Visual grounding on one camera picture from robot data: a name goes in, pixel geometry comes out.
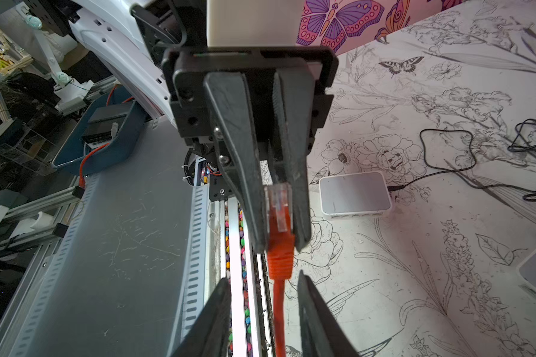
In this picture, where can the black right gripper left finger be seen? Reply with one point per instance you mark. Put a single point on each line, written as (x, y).
(209, 336)

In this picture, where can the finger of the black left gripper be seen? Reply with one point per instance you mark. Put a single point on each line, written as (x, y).
(232, 121)
(292, 99)

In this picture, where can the grey slotted cable duct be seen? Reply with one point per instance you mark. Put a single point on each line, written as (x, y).
(114, 285)

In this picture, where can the blue plastic bin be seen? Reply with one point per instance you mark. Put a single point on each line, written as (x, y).
(105, 135)

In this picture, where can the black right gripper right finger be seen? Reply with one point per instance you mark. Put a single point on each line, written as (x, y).
(321, 334)

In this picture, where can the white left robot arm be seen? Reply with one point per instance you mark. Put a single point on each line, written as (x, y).
(130, 39)

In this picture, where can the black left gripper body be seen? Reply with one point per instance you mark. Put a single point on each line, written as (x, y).
(185, 70)

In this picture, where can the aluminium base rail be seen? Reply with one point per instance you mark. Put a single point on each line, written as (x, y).
(249, 320)

